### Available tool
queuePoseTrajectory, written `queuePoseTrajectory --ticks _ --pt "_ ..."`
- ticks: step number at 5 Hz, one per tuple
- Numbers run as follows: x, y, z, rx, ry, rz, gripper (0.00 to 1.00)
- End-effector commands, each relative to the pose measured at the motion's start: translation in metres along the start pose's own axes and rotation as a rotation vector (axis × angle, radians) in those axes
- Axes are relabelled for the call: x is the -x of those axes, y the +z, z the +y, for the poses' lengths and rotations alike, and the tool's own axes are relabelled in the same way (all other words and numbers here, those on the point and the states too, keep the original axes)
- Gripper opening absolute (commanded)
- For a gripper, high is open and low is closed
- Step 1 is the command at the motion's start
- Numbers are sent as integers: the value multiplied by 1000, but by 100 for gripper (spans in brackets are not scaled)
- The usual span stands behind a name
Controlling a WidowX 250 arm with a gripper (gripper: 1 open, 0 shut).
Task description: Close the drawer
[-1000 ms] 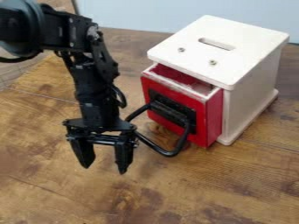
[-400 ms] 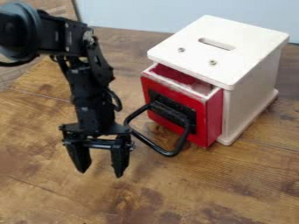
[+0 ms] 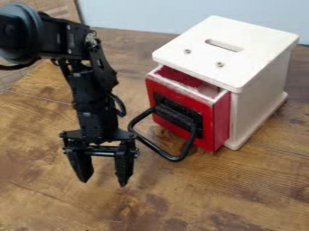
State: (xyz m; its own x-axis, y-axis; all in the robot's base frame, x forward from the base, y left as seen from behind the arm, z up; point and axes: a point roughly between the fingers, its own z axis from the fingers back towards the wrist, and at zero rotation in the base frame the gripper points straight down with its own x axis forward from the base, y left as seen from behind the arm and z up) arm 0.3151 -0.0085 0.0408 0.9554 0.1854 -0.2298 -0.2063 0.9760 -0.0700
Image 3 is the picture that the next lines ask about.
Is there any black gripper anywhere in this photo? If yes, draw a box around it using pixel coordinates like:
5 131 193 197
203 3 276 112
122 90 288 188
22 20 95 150
59 113 139 187

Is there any black drawer handle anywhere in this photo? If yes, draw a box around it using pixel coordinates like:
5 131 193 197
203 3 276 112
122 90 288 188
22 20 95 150
127 92 203 163

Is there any red drawer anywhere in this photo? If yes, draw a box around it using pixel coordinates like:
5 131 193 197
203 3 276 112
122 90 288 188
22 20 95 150
145 65 230 152

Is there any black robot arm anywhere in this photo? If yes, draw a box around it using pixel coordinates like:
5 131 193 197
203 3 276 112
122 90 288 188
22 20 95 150
0 3 139 186

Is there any white wooden drawer box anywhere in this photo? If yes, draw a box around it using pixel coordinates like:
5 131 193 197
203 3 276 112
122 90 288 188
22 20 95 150
153 15 300 150

